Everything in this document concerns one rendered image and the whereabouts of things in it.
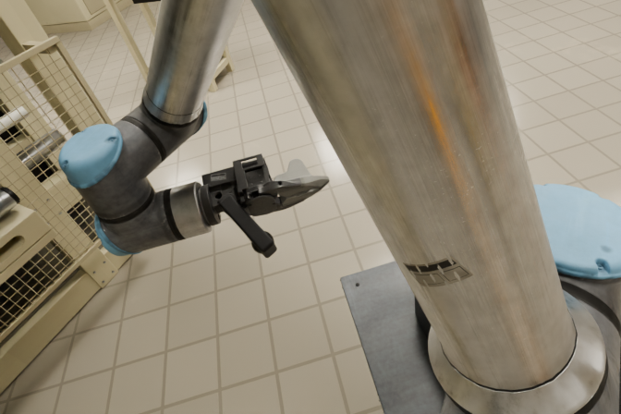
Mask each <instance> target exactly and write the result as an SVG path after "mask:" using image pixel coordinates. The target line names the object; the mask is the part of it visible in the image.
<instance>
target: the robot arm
mask: <svg viewBox="0 0 621 414"><path fill-rule="evenodd" d="M243 2H244V0H161V4H160V9H159V14H158V19H157V24H156V30H155V34H154V40H153V46H152V55H151V60H150V65H149V70H148V76H147V81H146V84H145V86H144V89H143V93H142V97H141V103H140V105H139V106H138V107H136V108H135V109H134V110H133V111H131V112H130V113H129V114H127V115H126V116H125V117H123V118H122V119H120V120H119V121H117V122H116V123H114V125H113V126H111V125H108V124H99V125H94V126H91V127H88V128H85V129H84V130H83V131H81V132H78V133H77V134H75V135H74V136H73V137H72V138H70V139H69V140H68V141H67V142H66V144H65V145H64V146H63V148H62V149H61V151H60V153H59V157H58V163H59V165H60V167H61V169H62V171H63V172H64V173H65V175H66V176H67V180H68V182H69V184H70V185H71V186H73V187H74V188H76V190H77V191H78V192H79V194H80V195H81V196H82V198H83V199H84V200H85V201H86V202H87V203H88V204H89V205H90V207H91V208H92V209H93V211H94V212H95V213H96V215H95V218H94V225H95V230H96V234H97V236H98V238H99V239H100V240H101V241H102V245H103V246H104V247H105V249H106V250H108V251H109V252H110V253H112V254H114V255H116V256H126V255H129V254H139V253H141V252H143V251H144V250H150V249H153V248H157V247H160V246H163V245H166V244H170V243H173V242H177V241H180V240H183V239H186V238H190V237H196V236H199V235H202V234H206V233H210V232H211V231H212V230H213V225H219V224H221V212H224V213H226V214H227V215H228V217H229V218H230V219H231V220H232V221H233V222H234V223H235V224H236V225H237V227H238V228H239V229H240V230H241V231H242V232H243V233H244V234H245V236H246V237H247V238H248V239H249V240H250V241H251V246H252V248H253V249H254V250H255V251H256V252H258V253H260V254H262V255H263V256H264V257H265V258H269V257H271V256H272V255H273V254H274V253H275V252H276V251H277V247H276V246H275V244H274V238H273V236H272V235H271V234H270V233H269V232H267V231H263V230H262V229H261V227H260V226H259V225H258V224H257V223H256V222H255V221H254V220H253V219H252V218H251V217H250V216H251V215H252V216H260V215H266V214H269V213H273V212H278V211H282V210H284V209H287V208H290V207H292V206H294V205H296V204H298V203H301V202H303V201H305V200H306V199H307V198H309V197H311V196H312V195H314V194H315V193H317V192H318V191H320V190H321V189H323V188H324V187H325V186H326V185H327V184H328V183H329V182H330V179H329V177H326V176H312V175H311V173H310V172H309V170H308V169H307V167H306V166H305V164H303V162H302V161H301V160H300V159H298V158H295V159H292V160H290V161H289V164H288V168H287V170H286V172H285V173H282V174H279V175H277V176H275V178H274V181H273V179H272V178H271V175H270V172H269V169H268V165H267V163H266V162H265V159H264V158H263V157H262V154H261V153H260V154H256V155H253V156H250V157H246V158H243V159H239V160H236V161H233V166H232V167H229V168H226V169H222V170H219V171H215V172H212V173H209V174H205V175H202V176H201V178H202V184H203V186H202V185H201V183H199V182H198V181H195V182H192V183H188V184H185V185H182V186H178V187H174V188H170V189H165V190H161V191H157V192H155V191H154V190H153V188H152V186H151V185H150V183H149V181H148V180H147V178H146V176H147V175H149V174H150V173H151V172H152V171H153V170H154V169H155V168H156V167H158V166H159V165H160V164H161V163H162V162H163V161H164V160H165V159H166V158H167V157H168V156H170V155H171V154H172V153H173V152H174V151H175V150H176V149H177V148H179V147H180V146H181V145H182V144H183V143H184V142H185V141H186V140H187V139H189V138H190V137H191V136H192V135H194V134H196V133H197V132H198V131H199V130H200V129H201V127H202V126H203V124H204V123H205V122H206V119H207V115H208V111H207V105H206V103H205V101H204V99H205V97H206V94H207V92H208V90H209V88H210V85H211V83H212V80H213V76H214V73H215V71H216V69H217V67H218V64H219V62H220V59H221V57H222V54H223V52H224V50H225V46H226V44H227V41H228V39H229V36H230V34H231V31H232V30H233V27H234V25H235V22H236V20H237V16H238V13H239V11H240V8H241V7H242V4H243ZM251 2H252V4H253V5H254V6H255V8H256V10H257V12H258V14H259V15H260V17H261V19H262V22H263V23H264V25H265V27H266V29H267V30H268V31H269V33H270V35H271V37H272V39H273V40H274V43H275V45H276V47H277V48H278V50H279V52H280V54H281V56H282V57H283V58H284V60H285V62H286V65H287V66H288V68H289V70H290V72H291V74H292V75H293V77H294V79H295V81H296V83H297V84H298V86H299V88H300V90H301V91H302V93H303V95H304V97H305V99H306V100H307V102H308V104H309V106H310V108H311V110H312V112H313V113H314V115H315V116H316V118H317V120H318V122H319V124H320V125H321V127H322V129H323V132H324V133H325V135H326V137H327V139H328V140H329V142H330V143H331V145H332V147H333V149H334V151H335V153H336V155H337V157H338V159H339V160H340V162H341V164H342V166H343V167H344V168H345V170H346V172H347V175H348V176H349V178H350V180H351V182H352V184H353V185H354V187H355V189H356V191H357V193H358V194H359V196H360V198H361V200H362V201H363V203H364V205H365V207H366V209H367V210H368V212H369V214H370V216H371V219H372V220H373V222H374V223H375V225H376V227H377V228H378V230H379V232H380V234H381V236H382V237H383V239H384V242H385V244H386V245H387V247H388V249H389V250H390V252H391V253H392V255H393V257H394V259H395V261H396V263H397V265H398V267H399V269H400V270H401V272H402V274H403V275H404V277H405V278H406V280H407V282H408V285H409V286H410V288H411V290H412V292H413V294H414V295H415V297H416V299H417V301H418V302H419V304H420V306H421V308H422V310H423V312H424V313H425V315H426V317H427V319H428V321H429V322H430V324H431V329H430V332H429V339H428V352H429V358H430V362H431V364H432V369H433V372H434V374H435V376H436V378H437V380H438V382H439V383H440V385H441V386H442V387H443V389H444V391H445V397H444V403H443V406H442V409H441V413H440V414H619V385H620V349H621V207H619V206H618V205H617V204H615V203H614V202H612V201H609V200H607V199H603V198H601V197H599V195H598V194H596V193H594V192H591V191H588V190H585V189H580V188H576V187H572V186H567V185H560V184H545V185H543V186H542V185H538V184H537V185H533V182H532V178H531V175H530V169H529V166H528V162H527V158H526V155H525V152H524V148H523V145H522V141H521V138H520V135H519V131H518V125H517V121H516V119H515V115H514V111H513V108H512V104H511V102H510V98H509V94H508V91H507V87H506V84H505V78H504V74H503V71H502V68H501V65H500V61H499V57H498V54H497V51H496V47H495V44H494V40H493V35H492V31H491V28H490V24H489V20H488V18H487V14H486V10H485V7H484V3H483V0H251ZM253 158H256V159H257V160H253V161H249V162H246V163H241V162H243V161H247V160H249V159H253ZM277 195H279V197H278V196H277Z"/></svg>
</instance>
